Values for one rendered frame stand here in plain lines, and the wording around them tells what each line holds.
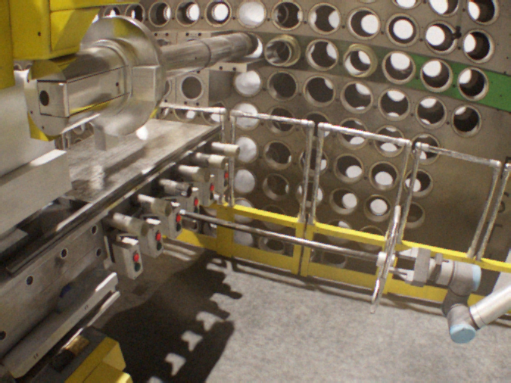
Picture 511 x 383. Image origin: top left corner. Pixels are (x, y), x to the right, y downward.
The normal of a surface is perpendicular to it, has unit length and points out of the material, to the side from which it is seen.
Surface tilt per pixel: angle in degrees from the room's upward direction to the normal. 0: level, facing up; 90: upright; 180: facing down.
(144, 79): 90
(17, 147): 68
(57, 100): 90
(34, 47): 90
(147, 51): 90
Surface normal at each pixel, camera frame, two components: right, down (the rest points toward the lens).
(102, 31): -0.33, 0.40
